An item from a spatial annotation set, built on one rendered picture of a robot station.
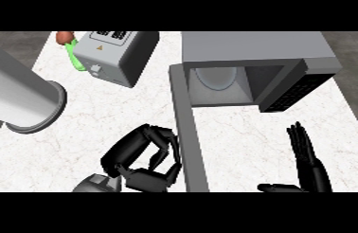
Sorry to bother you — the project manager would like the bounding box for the grey cylindrical container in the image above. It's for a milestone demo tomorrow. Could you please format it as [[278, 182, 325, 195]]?
[[0, 49, 68, 134]]

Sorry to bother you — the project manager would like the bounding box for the grey toaster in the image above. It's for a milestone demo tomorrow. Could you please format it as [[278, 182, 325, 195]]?
[[72, 30, 161, 89]]

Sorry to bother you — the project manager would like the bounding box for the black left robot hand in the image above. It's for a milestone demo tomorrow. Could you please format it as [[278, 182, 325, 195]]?
[[99, 123, 183, 193]]

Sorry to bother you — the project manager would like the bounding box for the grey microwave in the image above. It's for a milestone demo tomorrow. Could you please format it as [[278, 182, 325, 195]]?
[[180, 30, 345, 114]]

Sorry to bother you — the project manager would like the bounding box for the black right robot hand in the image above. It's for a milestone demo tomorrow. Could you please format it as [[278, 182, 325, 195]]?
[[256, 121, 334, 193]]

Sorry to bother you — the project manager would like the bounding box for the grey microwave door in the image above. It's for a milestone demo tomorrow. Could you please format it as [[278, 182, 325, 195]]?
[[167, 63, 211, 193]]

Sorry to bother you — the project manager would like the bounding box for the green handled utensil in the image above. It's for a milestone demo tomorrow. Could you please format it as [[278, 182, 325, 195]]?
[[55, 30, 89, 72]]

